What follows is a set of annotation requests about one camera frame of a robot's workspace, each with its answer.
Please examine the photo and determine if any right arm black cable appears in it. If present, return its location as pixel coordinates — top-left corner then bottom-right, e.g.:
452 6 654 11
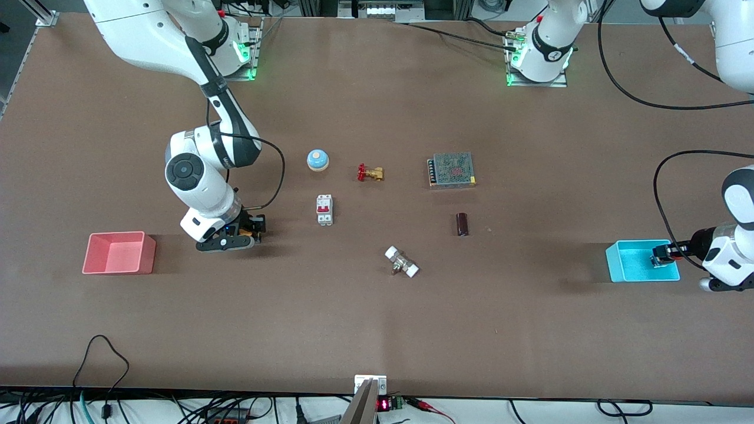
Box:
206 100 287 211

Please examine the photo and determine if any black cable to arm base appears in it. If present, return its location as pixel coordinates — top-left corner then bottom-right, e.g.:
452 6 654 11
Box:
405 22 520 52

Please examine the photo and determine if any aluminium frame profile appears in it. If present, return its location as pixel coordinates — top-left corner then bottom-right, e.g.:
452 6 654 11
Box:
34 0 61 28

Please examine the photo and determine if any mesh-covered power supply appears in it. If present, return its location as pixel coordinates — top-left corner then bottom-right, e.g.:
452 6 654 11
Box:
428 152 477 189

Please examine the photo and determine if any black looped cable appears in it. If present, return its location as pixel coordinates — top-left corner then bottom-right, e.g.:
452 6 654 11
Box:
72 334 130 420

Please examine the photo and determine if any pink plastic box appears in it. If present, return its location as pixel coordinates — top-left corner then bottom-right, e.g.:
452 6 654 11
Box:
82 231 157 276

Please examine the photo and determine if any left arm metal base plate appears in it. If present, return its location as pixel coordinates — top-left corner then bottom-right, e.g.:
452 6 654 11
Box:
505 28 568 88

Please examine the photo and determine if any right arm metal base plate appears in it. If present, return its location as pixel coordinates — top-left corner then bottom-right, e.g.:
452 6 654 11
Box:
197 16 263 82

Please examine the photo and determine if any blue plastic box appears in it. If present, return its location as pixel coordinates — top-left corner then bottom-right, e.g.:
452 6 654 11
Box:
606 239 681 283

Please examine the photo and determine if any red alligator clip lead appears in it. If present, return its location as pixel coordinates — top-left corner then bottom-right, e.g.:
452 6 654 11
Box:
406 398 457 424

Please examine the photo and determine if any long black hanging cable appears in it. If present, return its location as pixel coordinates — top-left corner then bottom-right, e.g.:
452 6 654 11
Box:
597 0 754 111

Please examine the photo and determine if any white mounting bracket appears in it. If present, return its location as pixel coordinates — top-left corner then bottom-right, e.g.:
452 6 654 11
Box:
354 375 388 396

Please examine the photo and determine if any grey metal frame unit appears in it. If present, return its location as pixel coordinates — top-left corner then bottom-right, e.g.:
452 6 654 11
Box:
338 0 426 23

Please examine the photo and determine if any black coiled cable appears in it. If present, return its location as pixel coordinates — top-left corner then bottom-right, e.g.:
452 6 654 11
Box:
597 399 653 418

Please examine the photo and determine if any grey camera mount bar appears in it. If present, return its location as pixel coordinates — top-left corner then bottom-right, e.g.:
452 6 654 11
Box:
340 379 379 424

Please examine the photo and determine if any brass fitting with white ends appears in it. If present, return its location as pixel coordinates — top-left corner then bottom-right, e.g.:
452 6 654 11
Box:
385 246 420 279

